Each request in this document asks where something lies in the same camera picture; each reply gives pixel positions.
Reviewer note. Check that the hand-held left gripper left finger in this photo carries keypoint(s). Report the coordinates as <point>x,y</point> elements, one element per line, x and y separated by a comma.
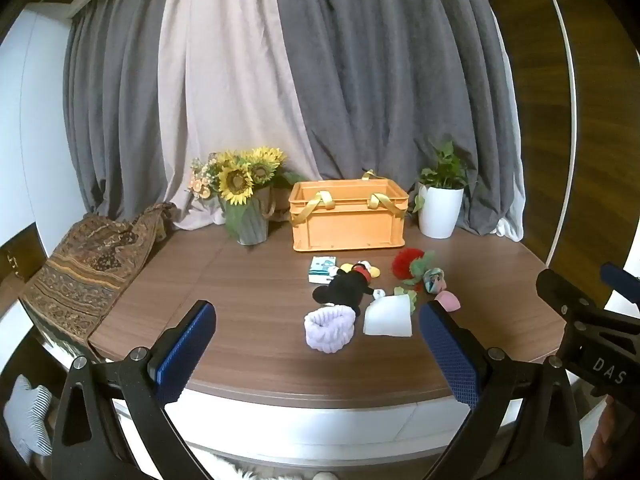
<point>185,355</point>

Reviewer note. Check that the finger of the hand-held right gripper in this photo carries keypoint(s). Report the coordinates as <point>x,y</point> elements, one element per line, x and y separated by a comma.
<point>622,280</point>
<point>560,292</point>

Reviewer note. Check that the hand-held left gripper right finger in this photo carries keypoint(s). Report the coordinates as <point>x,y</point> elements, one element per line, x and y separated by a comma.
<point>450,355</point>

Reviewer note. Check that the black mouse plush toy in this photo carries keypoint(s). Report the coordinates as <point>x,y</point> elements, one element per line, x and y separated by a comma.
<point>345,287</point>

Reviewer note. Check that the white teal tissue packet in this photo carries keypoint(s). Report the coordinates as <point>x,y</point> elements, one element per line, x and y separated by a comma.
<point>321,269</point>

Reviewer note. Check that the orange plastic crate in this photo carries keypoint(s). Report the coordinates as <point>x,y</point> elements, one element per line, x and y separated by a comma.
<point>345,225</point>

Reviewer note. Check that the person's right hand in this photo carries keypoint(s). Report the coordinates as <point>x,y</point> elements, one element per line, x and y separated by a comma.
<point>600,440</point>

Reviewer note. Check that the white folded cloth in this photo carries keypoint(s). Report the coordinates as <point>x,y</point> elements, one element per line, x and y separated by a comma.
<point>387,317</point>

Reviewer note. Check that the green felt leaf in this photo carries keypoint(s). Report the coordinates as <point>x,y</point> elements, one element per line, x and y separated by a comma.
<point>407,295</point>

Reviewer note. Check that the white sheer curtain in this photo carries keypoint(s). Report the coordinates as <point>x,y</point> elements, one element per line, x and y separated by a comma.
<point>510,210</point>

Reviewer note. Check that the red pompom flower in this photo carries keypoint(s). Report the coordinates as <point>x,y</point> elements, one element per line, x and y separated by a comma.
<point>405,262</point>

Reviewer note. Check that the purple fluffy headband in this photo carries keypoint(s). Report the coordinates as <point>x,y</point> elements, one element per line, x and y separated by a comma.
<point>330,330</point>

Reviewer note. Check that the brown patterned cloth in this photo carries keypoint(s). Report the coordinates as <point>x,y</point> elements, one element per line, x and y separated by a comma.
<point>90,265</point>

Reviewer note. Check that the green plant in white pot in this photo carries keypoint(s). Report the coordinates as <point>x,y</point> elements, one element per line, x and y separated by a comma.
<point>440,210</point>

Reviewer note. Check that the striped star pillow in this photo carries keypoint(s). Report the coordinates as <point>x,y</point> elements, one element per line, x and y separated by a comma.
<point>27,412</point>

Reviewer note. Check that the pink artificial flower bunch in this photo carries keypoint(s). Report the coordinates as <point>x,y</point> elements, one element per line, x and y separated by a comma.
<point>202,182</point>

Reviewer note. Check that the artificial sunflower bouquet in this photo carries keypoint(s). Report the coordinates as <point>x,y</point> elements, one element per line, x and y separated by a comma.
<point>237,180</point>

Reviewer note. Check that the white curved pole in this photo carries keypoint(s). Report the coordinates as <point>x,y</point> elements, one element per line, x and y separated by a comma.
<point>565,85</point>

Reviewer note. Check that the grey curtain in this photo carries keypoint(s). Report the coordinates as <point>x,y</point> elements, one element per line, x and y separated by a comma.
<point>115,100</point>
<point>390,70</point>

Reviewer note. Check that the pale pink curtain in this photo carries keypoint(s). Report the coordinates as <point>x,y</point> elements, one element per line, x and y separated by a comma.
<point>225,70</point>

